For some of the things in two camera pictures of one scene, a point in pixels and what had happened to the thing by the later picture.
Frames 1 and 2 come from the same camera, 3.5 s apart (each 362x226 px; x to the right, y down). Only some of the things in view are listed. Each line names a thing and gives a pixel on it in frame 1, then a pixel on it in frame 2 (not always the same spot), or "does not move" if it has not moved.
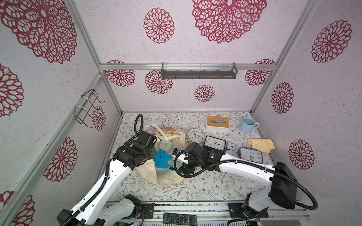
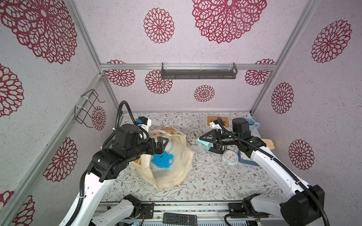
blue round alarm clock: [162, 159] does not move
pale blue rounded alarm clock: [166, 145] does not move
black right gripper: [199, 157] to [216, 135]
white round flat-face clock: [194, 135] does not move
